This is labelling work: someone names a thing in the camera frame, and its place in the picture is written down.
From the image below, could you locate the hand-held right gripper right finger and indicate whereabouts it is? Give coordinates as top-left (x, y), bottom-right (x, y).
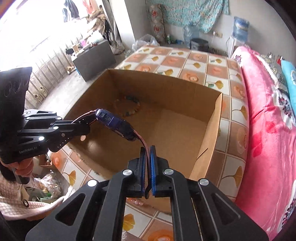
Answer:
top-left (149, 146), bottom-right (270, 241)

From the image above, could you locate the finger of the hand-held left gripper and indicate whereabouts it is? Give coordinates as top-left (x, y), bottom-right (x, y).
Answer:
top-left (17, 126), bottom-right (90, 153)
top-left (23, 108), bottom-right (97, 131)

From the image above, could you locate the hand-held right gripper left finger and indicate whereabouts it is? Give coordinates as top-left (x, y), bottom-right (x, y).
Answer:
top-left (25, 146), bottom-right (147, 241)

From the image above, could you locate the pink bead bracelet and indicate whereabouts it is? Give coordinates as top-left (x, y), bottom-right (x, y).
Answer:
top-left (127, 198), bottom-right (146, 207)

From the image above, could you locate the brown cardboard box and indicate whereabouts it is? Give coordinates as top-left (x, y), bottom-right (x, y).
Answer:
top-left (63, 69), bottom-right (223, 214)

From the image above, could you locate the blue smartwatch with dark strap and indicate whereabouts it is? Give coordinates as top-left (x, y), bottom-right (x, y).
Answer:
top-left (70, 108), bottom-right (151, 200)

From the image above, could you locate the person's left forearm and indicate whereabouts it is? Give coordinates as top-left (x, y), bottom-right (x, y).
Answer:
top-left (0, 173), bottom-right (67, 220)

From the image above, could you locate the person's left hand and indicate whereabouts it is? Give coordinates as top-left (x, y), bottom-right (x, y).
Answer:
top-left (0, 158), bottom-right (35, 179)

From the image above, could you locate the window railing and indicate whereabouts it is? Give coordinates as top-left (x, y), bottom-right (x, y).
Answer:
top-left (23, 44), bottom-right (74, 109)

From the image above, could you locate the dark bag of wrappers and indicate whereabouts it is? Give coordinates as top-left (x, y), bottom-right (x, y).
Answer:
top-left (23, 158), bottom-right (74, 202)

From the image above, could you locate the grey cabinet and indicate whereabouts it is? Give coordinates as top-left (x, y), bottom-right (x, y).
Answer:
top-left (70, 39), bottom-right (117, 82)

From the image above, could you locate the pile of folded bedding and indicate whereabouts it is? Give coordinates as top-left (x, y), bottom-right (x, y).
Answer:
top-left (85, 11), bottom-right (109, 43)

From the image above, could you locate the dark hanging garment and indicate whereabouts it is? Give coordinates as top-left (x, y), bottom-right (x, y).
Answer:
top-left (62, 0), bottom-right (80, 16)

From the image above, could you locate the patterned plastic tablecloth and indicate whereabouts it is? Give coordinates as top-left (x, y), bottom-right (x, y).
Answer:
top-left (50, 45), bottom-right (251, 241)

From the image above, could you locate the pink floral blanket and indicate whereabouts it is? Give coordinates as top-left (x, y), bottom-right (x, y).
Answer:
top-left (231, 46), bottom-right (296, 239)

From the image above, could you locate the pink hanging garment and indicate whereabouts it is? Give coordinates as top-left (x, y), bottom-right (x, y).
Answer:
top-left (83, 0), bottom-right (102, 14)

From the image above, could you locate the white plastic bag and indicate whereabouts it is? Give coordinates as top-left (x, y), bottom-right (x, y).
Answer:
top-left (132, 34), bottom-right (160, 52)

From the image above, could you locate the black appliance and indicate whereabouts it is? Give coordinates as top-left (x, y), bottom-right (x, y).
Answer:
top-left (190, 38), bottom-right (210, 52)

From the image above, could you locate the clear empty water jug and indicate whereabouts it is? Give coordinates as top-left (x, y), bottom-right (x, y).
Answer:
top-left (184, 25), bottom-right (200, 43)

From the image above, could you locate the white water dispenser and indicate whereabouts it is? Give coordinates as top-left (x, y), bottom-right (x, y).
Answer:
top-left (228, 36), bottom-right (245, 58)

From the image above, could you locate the red flower patterned cushion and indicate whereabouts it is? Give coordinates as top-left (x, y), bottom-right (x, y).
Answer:
top-left (149, 3), bottom-right (167, 44)

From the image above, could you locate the grey gold patterned cloth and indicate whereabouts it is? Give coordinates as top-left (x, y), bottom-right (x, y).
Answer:
top-left (254, 54), bottom-right (289, 98)

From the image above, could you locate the turquoise floral hanging cloth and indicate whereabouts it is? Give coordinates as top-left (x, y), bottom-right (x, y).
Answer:
top-left (159, 0), bottom-right (229, 33)

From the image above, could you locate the blue water jug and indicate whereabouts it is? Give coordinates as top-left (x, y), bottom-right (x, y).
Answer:
top-left (232, 16), bottom-right (250, 43)

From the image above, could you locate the light blue pillow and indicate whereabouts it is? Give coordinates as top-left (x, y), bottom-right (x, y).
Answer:
top-left (281, 60), bottom-right (296, 98)

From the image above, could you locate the multicoloured bead bracelet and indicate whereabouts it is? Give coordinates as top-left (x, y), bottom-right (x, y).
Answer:
top-left (113, 94), bottom-right (141, 116)

